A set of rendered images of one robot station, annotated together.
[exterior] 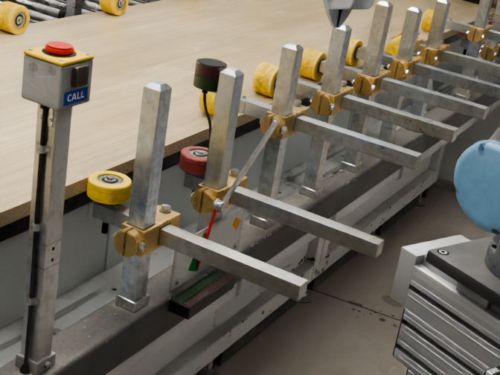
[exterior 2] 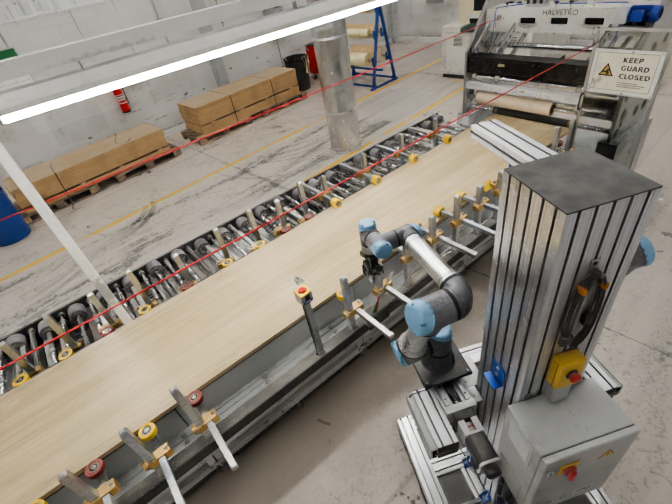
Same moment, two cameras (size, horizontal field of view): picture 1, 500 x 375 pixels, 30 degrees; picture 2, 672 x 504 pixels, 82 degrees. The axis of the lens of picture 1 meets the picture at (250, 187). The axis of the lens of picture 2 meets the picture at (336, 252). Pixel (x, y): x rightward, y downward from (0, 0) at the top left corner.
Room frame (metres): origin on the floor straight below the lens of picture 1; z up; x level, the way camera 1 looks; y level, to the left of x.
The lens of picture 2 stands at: (0.14, -0.67, 2.58)
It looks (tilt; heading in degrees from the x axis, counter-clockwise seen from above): 38 degrees down; 32
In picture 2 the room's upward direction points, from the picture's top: 12 degrees counter-clockwise
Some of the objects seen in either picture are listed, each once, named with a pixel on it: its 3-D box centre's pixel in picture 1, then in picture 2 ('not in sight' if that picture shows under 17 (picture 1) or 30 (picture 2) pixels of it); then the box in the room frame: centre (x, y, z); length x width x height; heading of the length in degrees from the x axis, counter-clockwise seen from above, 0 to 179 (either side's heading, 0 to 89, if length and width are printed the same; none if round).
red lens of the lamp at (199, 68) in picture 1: (210, 68); not in sight; (1.74, 0.11, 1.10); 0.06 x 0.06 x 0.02
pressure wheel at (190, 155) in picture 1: (196, 176); not in sight; (1.78, 0.11, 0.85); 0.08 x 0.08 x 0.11
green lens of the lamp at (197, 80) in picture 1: (209, 80); not in sight; (1.74, 0.11, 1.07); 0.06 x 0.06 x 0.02
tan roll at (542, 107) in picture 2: not in sight; (532, 105); (4.29, -0.59, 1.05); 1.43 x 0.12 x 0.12; 64
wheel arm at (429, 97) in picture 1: (394, 85); (467, 222); (2.40, -0.33, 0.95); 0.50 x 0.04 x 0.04; 64
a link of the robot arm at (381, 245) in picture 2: not in sight; (382, 243); (1.26, -0.18, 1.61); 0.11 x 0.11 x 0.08; 46
